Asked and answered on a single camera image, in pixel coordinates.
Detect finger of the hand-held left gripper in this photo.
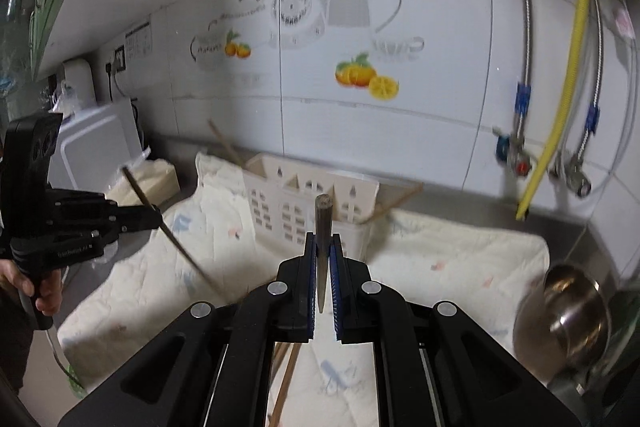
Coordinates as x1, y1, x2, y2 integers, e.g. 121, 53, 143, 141
106, 202, 164, 234

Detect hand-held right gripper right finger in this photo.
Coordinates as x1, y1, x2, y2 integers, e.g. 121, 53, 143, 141
330, 232, 583, 427

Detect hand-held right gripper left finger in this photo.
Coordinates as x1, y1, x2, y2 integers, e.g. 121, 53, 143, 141
57, 232, 318, 427

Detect wooden chopsticks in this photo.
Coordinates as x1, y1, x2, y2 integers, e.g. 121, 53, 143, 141
315, 194, 332, 314

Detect dark brown chopstick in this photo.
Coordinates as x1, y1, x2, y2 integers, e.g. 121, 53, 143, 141
121, 165, 222, 294

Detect white plastic utensil basket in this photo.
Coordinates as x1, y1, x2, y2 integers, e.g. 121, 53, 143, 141
242, 151, 381, 259

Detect light wooden chopstick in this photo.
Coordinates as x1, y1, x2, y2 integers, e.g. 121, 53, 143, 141
268, 342, 301, 427
369, 184, 425, 224
208, 120, 247, 168

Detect person's left forearm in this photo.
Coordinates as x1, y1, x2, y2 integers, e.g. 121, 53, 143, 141
0, 279, 35, 400

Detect person's left hand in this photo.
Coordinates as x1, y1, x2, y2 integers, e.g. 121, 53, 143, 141
0, 259, 64, 316

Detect bagged beige paper stack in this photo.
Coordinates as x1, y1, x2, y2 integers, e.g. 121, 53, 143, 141
107, 156, 181, 208

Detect white countertop appliance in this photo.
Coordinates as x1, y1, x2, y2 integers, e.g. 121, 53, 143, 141
47, 99, 146, 194

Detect white quilted cloth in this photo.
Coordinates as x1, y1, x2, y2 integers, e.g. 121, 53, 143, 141
57, 151, 551, 427

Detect white rounded container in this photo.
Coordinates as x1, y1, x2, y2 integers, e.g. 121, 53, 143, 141
62, 59, 96, 108

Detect white label sticker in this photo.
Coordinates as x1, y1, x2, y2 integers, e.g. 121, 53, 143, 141
124, 22, 153, 60

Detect stainless steel ladle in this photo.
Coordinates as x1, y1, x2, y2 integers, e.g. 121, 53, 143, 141
512, 264, 614, 371

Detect steel water valve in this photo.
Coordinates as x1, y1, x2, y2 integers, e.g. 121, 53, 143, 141
547, 151, 594, 198

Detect black power cable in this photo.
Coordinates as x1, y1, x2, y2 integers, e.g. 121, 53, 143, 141
104, 62, 138, 118

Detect blue handled water valve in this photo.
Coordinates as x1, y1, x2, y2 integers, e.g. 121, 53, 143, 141
492, 124, 536, 180

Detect long braided steel hose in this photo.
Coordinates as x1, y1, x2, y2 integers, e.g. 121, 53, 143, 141
500, 0, 534, 142

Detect short braided steel hose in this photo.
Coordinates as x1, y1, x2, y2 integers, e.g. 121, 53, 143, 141
574, 0, 609, 168

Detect yellow gas hose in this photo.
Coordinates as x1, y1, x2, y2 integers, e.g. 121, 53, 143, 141
514, 0, 594, 222

